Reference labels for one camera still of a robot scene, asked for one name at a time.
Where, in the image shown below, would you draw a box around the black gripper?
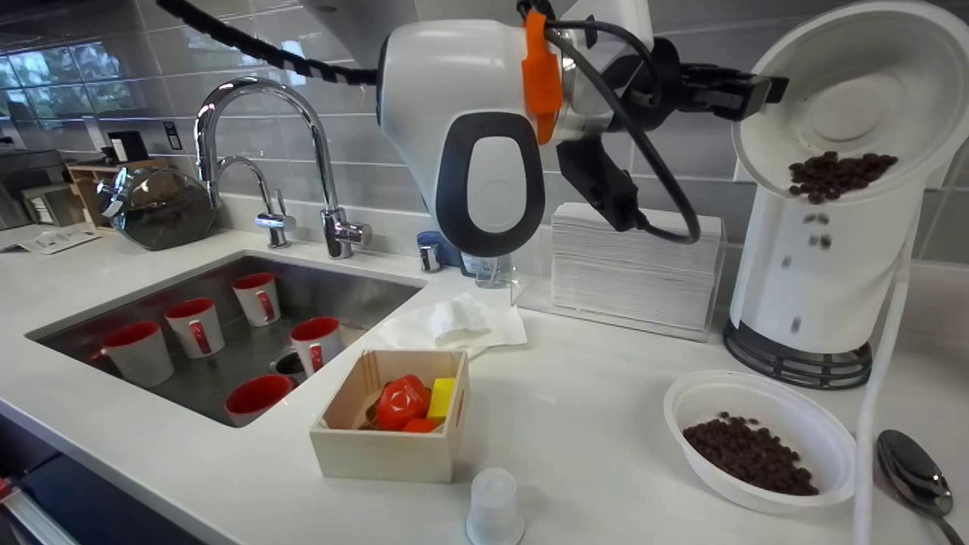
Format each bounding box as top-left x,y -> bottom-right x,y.
606,38 -> 788,129

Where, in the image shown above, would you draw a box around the coffee beans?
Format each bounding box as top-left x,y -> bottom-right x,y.
685,413 -> 817,496
790,151 -> 897,203

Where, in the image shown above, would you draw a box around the small white bowl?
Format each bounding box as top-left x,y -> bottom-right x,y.
734,0 -> 969,195

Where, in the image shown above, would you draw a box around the small translucent plastic cup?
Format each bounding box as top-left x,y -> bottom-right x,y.
463,466 -> 525,545

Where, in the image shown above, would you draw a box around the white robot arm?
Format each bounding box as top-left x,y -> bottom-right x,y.
301,0 -> 788,258

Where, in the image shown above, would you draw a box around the large white bowl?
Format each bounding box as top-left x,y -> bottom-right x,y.
663,369 -> 857,514

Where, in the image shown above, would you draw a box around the coffee beans in large bowl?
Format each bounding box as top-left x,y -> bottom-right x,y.
685,413 -> 817,496

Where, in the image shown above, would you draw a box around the stack of folded napkins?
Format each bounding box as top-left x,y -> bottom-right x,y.
550,203 -> 723,336

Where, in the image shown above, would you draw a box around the paper towel roll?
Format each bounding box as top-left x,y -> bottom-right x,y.
730,189 -> 920,353

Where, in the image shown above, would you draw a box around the black paper towel holder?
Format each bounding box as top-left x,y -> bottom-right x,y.
723,324 -> 873,391

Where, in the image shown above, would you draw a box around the clear soap dispenser bottle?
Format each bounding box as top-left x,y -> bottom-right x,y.
463,253 -> 512,289

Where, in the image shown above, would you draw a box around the blue sponge holder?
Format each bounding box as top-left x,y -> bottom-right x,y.
419,231 -> 458,274

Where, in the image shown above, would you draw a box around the white cloth on counter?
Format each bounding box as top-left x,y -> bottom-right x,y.
378,293 -> 527,358

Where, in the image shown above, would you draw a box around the chrome kitchen faucet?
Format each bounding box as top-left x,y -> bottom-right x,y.
194,76 -> 371,258

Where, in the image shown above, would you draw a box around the black metal spoon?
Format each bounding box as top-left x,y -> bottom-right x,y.
874,430 -> 967,545

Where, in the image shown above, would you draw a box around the yellow block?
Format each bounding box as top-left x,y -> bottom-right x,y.
427,380 -> 458,422

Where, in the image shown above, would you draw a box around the wooden box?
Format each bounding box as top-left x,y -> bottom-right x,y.
309,351 -> 466,482

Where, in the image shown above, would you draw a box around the small chrome tap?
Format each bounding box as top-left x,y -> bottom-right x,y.
218,156 -> 293,247

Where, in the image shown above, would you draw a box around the red white mug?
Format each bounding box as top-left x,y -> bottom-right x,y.
168,298 -> 223,358
223,374 -> 293,428
104,321 -> 173,387
290,316 -> 341,374
234,274 -> 282,327

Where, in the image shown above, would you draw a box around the dark bag of goods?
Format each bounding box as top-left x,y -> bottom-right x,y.
97,168 -> 218,251

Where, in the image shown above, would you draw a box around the stainless steel sink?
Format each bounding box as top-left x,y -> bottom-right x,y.
35,253 -> 419,428

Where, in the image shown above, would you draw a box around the white cable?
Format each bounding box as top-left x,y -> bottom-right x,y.
851,235 -> 920,545

